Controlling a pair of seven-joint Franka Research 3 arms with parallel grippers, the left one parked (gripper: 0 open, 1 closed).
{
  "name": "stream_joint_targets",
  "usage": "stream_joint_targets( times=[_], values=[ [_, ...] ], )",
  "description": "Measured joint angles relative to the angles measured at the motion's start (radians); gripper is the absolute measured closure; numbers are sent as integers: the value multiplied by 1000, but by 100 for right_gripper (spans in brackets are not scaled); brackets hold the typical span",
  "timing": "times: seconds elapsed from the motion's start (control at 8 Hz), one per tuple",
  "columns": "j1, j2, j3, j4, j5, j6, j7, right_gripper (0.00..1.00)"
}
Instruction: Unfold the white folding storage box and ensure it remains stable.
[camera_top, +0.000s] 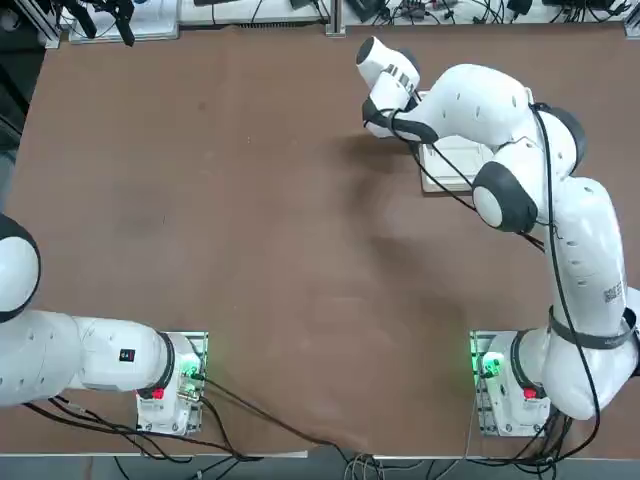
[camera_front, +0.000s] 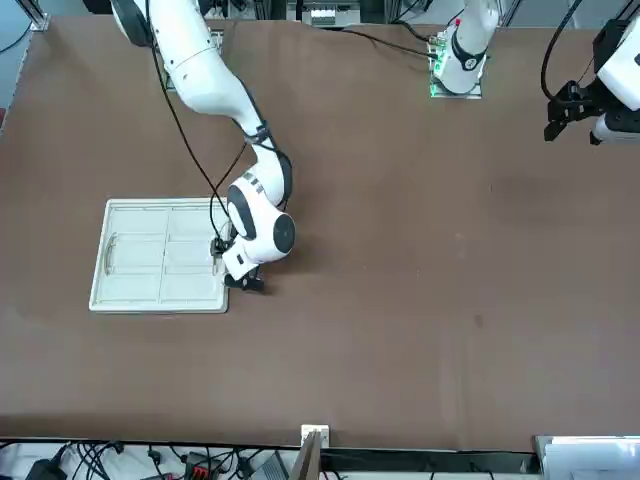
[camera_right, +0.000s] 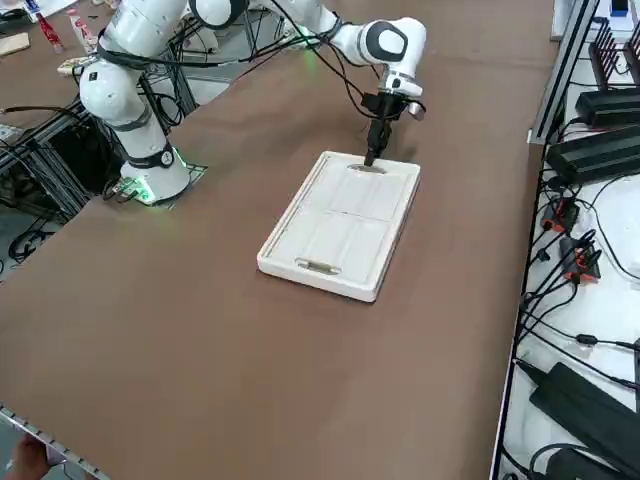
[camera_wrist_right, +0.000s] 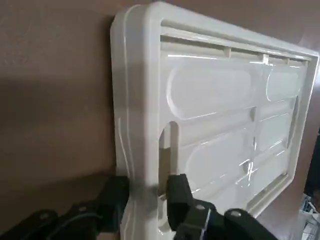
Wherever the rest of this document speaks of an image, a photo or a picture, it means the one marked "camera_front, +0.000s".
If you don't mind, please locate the black power adapter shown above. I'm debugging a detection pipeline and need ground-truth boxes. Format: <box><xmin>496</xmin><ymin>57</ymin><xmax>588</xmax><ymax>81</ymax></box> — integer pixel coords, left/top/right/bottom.
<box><xmin>24</xmin><ymin>456</ymin><xmax>70</xmax><ymax>480</ymax></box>

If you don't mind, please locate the aluminium frame post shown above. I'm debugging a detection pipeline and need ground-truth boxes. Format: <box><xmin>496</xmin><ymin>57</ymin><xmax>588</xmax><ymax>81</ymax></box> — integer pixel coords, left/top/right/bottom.
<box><xmin>291</xmin><ymin>430</ymin><xmax>324</xmax><ymax>480</ymax></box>

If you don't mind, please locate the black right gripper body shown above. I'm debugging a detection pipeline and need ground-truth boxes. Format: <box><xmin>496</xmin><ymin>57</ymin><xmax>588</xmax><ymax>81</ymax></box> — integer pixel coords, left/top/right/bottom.
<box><xmin>223</xmin><ymin>268</ymin><xmax>267</xmax><ymax>296</ymax></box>

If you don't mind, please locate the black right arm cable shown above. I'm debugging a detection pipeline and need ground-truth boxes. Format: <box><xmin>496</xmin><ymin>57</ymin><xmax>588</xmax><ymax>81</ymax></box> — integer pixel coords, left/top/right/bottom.
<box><xmin>144</xmin><ymin>0</ymin><xmax>284</xmax><ymax>257</ymax></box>

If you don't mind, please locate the white folding storage box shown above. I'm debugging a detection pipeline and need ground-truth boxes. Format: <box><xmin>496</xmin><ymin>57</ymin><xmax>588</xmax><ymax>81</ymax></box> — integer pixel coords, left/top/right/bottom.
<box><xmin>88</xmin><ymin>197</ymin><xmax>232</xmax><ymax>315</ymax></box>

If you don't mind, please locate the black table cable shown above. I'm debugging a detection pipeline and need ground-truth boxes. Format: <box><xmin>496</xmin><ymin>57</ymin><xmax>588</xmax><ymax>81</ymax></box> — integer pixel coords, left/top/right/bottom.
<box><xmin>319</xmin><ymin>23</ymin><xmax>437</xmax><ymax>57</ymax></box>

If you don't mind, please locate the red and black plug block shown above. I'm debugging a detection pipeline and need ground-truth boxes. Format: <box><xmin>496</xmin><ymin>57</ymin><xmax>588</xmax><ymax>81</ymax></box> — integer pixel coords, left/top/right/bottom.
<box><xmin>181</xmin><ymin>451</ymin><xmax>222</xmax><ymax>480</ymax></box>

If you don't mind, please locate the white power strip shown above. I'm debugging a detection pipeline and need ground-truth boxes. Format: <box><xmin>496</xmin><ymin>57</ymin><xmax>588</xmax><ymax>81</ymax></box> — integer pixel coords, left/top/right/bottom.
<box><xmin>308</xmin><ymin>6</ymin><xmax>338</xmax><ymax>28</ymax></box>

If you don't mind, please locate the white table edge bracket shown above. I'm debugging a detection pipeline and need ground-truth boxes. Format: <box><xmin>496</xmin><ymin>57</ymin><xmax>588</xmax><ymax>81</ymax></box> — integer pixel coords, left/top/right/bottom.
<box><xmin>300</xmin><ymin>423</ymin><xmax>332</xmax><ymax>450</ymax></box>

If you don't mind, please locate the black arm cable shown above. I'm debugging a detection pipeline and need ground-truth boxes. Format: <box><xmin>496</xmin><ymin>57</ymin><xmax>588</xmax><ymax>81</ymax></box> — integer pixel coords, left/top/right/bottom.
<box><xmin>144</xmin><ymin>0</ymin><xmax>284</xmax><ymax>257</ymax></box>
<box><xmin>539</xmin><ymin>0</ymin><xmax>632</xmax><ymax>101</ymax></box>

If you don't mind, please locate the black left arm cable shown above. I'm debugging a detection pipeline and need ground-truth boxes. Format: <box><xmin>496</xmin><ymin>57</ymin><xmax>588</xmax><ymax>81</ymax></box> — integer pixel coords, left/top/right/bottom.
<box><xmin>539</xmin><ymin>0</ymin><xmax>632</xmax><ymax>101</ymax></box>

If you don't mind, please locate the black cable bundle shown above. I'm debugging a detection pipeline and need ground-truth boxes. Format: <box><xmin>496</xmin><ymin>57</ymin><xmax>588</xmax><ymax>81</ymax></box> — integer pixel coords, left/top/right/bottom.
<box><xmin>59</xmin><ymin>439</ymin><xmax>261</xmax><ymax>480</ymax></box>

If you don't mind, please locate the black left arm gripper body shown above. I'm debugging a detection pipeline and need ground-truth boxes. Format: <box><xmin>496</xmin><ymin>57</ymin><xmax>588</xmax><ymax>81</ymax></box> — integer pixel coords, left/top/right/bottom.
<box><xmin>555</xmin><ymin>80</ymin><xmax>602</xmax><ymax>122</ymax></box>

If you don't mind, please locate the aluminium corner frame profile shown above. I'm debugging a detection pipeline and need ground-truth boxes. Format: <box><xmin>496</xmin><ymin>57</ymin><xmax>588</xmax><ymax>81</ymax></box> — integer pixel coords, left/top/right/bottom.
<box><xmin>18</xmin><ymin>0</ymin><xmax>52</xmax><ymax>33</ymax></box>

